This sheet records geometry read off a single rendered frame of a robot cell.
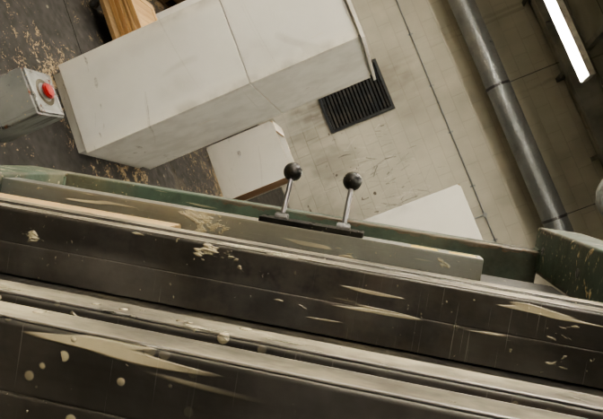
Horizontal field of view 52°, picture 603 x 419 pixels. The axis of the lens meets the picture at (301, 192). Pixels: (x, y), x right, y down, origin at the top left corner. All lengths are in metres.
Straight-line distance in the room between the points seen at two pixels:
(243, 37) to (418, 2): 6.41
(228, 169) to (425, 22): 4.52
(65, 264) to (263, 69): 2.86
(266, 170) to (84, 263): 5.47
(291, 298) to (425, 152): 8.62
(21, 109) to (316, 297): 1.10
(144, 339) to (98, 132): 3.46
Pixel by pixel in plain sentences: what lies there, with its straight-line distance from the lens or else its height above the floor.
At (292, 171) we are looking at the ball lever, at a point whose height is 1.45.
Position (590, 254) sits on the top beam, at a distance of 1.12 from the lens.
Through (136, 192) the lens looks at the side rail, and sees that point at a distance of 1.52.
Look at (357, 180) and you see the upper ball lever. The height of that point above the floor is 1.56.
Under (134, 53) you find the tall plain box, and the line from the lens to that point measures 3.76.
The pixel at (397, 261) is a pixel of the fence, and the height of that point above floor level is 1.57.
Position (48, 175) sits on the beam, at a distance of 1.53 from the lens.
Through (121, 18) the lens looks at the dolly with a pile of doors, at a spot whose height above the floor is 0.18.
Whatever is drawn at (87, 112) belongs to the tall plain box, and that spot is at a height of 0.14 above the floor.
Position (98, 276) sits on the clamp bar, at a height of 1.31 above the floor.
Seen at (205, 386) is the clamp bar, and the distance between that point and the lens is 0.30.
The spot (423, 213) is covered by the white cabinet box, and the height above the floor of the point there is 1.73.
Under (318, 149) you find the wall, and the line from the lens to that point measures 9.33.
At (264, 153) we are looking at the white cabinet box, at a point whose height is 0.53.
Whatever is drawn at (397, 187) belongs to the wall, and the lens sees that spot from 9.16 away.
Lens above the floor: 1.63
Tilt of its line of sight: 8 degrees down
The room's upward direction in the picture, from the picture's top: 68 degrees clockwise
